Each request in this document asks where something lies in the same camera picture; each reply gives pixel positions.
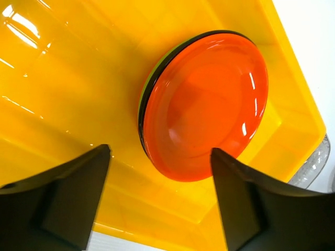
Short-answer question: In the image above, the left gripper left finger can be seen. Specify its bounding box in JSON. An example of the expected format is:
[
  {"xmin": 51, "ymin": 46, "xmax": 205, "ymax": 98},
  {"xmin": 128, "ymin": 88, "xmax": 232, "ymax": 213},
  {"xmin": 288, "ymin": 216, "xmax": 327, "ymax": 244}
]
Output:
[{"xmin": 1, "ymin": 144, "xmax": 111, "ymax": 250}]

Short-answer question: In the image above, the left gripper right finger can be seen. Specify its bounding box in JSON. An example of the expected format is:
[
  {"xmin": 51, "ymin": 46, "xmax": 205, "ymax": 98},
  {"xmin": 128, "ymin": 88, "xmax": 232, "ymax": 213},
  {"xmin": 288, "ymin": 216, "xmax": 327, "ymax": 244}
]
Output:
[{"xmin": 210, "ymin": 148, "xmax": 334, "ymax": 250}]

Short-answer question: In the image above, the grey translucent plate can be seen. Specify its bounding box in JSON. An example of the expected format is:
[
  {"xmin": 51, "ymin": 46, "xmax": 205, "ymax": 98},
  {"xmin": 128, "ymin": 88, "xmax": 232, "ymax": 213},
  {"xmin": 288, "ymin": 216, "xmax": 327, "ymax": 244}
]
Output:
[{"xmin": 288, "ymin": 134, "xmax": 331, "ymax": 189}]

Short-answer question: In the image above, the black plate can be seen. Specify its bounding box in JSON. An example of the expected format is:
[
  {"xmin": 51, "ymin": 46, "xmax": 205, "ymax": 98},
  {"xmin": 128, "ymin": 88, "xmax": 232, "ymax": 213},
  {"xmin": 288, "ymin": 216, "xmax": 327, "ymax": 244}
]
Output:
[{"xmin": 137, "ymin": 30, "xmax": 255, "ymax": 157}]

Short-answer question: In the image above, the orange plate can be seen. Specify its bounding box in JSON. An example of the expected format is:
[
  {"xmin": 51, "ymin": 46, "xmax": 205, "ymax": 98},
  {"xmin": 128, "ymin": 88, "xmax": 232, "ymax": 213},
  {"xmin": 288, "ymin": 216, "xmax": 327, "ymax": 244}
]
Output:
[{"xmin": 143, "ymin": 34, "xmax": 269, "ymax": 182}]

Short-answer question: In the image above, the green plate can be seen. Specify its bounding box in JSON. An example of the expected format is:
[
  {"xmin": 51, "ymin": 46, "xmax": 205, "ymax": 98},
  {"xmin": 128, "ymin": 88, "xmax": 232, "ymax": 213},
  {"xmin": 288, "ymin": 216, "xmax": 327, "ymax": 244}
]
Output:
[{"xmin": 138, "ymin": 42, "xmax": 187, "ymax": 117}]

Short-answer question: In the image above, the yellow plastic bin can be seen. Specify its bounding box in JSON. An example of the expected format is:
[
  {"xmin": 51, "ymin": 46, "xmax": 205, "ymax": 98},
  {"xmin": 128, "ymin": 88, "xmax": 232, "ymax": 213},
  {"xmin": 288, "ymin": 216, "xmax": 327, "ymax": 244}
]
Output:
[{"xmin": 1, "ymin": 1, "xmax": 326, "ymax": 250}]

